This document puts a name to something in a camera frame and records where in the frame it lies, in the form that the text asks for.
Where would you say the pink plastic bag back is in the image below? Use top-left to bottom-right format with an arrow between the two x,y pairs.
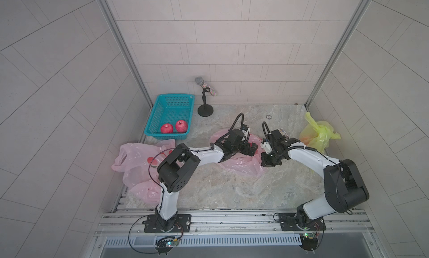
219,134 -> 265,178

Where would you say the pink plastic bag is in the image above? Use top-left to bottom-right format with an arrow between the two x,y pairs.
112,139 -> 175,205
219,134 -> 265,178

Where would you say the red apple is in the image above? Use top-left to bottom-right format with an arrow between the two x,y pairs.
175,120 -> 188,134
160,123 -> 174,134

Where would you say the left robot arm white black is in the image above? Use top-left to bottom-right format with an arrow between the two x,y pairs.
153,112 -> 258,232

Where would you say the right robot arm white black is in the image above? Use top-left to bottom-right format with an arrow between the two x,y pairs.
261,122 -> 370,230

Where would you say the yellow-green plastic bag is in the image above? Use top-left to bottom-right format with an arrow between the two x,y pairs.
299,112 -> 341,154

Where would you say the playing card deck box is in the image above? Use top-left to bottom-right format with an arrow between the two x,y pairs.
279,129 -> 289,139

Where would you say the microphone on black stand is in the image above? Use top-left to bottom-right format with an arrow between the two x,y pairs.
194,77 -> 216,117

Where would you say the teal plastic basket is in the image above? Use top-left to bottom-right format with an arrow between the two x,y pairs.
144,94 -> 195,140

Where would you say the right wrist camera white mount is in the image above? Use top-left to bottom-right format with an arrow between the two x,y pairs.
261,141 -> 273,154

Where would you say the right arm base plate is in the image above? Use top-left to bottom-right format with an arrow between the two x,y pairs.
273,213 -> 326,232

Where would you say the right circuit board with cables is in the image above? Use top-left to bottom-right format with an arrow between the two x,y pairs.
299,233 -> 319,252

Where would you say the circuit board with cables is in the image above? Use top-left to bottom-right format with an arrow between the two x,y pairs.
299,233 -> 319,252
155,236 -> 180,254

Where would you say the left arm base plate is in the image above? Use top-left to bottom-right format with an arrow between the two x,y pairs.
144,214 -> 192,233

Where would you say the left circuit board with cables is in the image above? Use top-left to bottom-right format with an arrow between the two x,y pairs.
155,236 -> 180,254

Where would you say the aluminium rail frame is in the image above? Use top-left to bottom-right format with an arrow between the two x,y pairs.
83,210 -> 387,258

